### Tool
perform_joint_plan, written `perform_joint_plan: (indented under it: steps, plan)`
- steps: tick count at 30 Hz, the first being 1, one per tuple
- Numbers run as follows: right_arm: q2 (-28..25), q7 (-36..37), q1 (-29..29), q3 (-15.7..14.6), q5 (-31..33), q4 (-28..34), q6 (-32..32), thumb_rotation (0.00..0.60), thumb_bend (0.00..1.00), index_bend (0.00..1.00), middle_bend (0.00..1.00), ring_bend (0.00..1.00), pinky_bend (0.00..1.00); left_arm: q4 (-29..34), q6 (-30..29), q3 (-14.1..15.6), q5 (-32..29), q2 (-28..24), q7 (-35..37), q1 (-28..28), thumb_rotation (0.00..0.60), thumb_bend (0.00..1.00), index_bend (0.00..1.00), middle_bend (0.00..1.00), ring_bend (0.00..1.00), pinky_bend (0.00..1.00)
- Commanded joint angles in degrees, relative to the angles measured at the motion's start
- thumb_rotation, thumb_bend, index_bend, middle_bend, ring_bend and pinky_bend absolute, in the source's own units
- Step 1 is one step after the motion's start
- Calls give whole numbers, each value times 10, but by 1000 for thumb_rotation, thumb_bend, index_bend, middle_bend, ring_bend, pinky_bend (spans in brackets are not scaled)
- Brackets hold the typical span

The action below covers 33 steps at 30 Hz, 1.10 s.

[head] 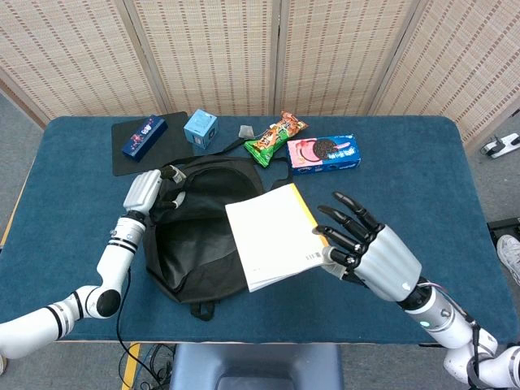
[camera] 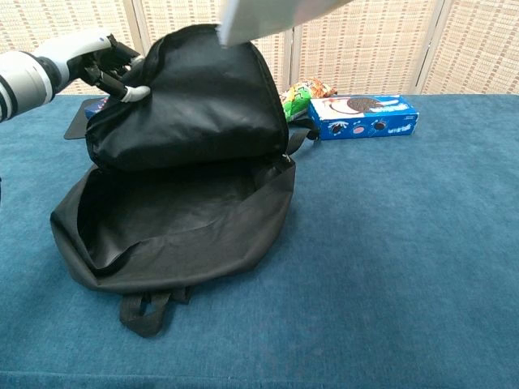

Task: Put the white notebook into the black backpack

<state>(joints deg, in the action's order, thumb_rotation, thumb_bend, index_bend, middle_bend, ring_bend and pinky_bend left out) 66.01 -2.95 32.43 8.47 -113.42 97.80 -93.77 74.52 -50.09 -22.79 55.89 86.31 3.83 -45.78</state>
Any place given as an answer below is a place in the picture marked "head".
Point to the black stand foot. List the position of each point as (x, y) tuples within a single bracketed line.
[(505, 228)]

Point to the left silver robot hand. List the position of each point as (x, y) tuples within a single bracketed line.
[(142, 191)]

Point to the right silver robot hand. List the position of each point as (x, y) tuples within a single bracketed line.
[(386, 260)]

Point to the white sneaker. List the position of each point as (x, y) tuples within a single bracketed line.
[(510, 254)]

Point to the blue table cloth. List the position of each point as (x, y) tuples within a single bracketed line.
[(426, 183)]

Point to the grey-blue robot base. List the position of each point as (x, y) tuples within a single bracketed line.
[(256, 365)]

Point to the white floor device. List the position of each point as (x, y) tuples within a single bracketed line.
[(501, 145)]

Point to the long dark blue box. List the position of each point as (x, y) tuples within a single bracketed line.
[(144, 138)]

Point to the blue cookie box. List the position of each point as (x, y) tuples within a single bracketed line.
[(325, 154)]

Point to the woven folding screen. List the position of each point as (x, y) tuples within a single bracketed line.
[(223, 53)]

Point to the black mouse pad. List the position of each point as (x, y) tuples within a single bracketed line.
[(170, 150)]

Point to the black fabric backpack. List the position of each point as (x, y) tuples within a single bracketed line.
[(191, 248)]

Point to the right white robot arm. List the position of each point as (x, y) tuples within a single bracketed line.
[(443, 321)]

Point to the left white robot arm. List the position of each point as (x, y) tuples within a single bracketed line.
[(118, 260)]

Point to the yellow-edged white notebook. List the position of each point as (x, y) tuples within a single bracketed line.
[(276, 235)]

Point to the green and orange snack bag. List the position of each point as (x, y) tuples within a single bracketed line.
[(272, 140)]

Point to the small grey tea bag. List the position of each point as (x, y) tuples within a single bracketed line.
[(246, 132)]

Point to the light blue cube box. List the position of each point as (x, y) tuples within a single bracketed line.
[(201, 130)]

